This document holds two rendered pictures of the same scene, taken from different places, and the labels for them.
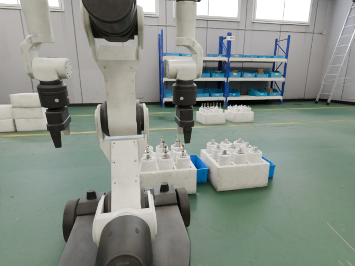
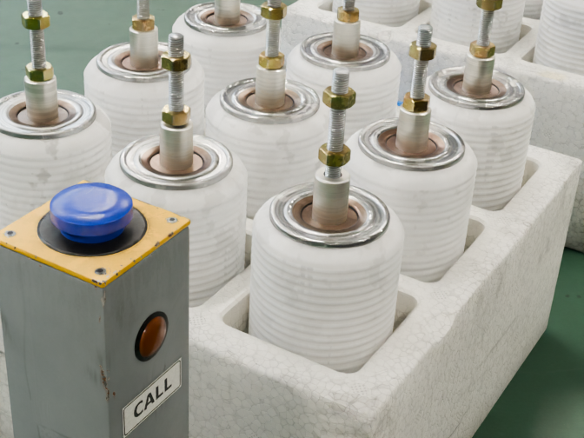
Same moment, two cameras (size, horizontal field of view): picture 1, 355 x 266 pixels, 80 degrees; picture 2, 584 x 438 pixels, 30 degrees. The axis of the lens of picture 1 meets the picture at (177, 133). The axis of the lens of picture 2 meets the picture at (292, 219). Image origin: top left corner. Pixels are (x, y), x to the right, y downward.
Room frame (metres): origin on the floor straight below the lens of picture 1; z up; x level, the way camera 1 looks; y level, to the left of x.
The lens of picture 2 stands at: (0.97, 0.66, 0.60)
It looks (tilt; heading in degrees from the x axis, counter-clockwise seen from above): 31 degrees down; 310
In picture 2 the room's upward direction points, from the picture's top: 3 degrees clockwise
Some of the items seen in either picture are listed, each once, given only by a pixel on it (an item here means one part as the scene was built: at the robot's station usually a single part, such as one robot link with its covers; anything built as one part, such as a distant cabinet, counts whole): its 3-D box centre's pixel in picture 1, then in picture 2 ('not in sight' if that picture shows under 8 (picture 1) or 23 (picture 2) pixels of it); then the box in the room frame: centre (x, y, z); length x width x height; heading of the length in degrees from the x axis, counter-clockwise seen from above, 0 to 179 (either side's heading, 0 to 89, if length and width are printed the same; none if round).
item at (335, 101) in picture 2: not in sight; (339, 96); (1.32, 0.19, 0.33); 0.02 x 0.02 x 0.01; 40
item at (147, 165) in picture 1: (148, 170); (320, 331); (1.32, 0.19, 0.16); 0.10 x 0.10 x 0.18
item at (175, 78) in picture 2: not in sight; (175, 89); (1.44, 0.22, 0.30); 0.01 x 0.01 x 0.08
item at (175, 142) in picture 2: not in sight; (176, 144); (1.44, 0.22, 0.26); 0.02 x 0.02 x 0.03
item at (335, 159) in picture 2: not in sight; (334, 154); (1.32, 0.19, 0.29); 0.02 x 0.02 x 0.01; 40
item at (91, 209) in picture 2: not in sight; (92, 217); (1.34, 0.37, 0.32); 0.04 x 0.04 x 0.02
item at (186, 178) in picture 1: (164, 171); (262, 277); (1.46, 0.10, 0.09); 0.39 x 0.39 x 0.18; 11
